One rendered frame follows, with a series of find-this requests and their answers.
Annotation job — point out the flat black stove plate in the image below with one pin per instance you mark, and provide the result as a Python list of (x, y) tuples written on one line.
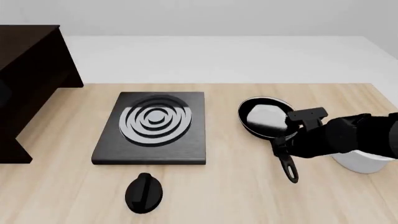
[(189, 142)]

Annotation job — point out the black frying pan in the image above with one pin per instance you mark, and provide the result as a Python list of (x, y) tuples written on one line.
[(261, 116)]

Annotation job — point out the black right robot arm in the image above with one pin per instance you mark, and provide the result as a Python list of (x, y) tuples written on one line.
[(345, 135)]

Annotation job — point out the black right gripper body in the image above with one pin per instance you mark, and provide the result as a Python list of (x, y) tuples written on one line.
[(297, 143)]

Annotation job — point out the round black stove knob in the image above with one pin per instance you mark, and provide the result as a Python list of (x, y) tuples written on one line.
[(143, 194)]

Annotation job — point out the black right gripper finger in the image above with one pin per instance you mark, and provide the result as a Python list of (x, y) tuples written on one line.
[(280, 147)]

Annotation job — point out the dark wooden cabinet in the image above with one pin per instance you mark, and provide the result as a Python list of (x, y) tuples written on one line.
[(34, 77)]

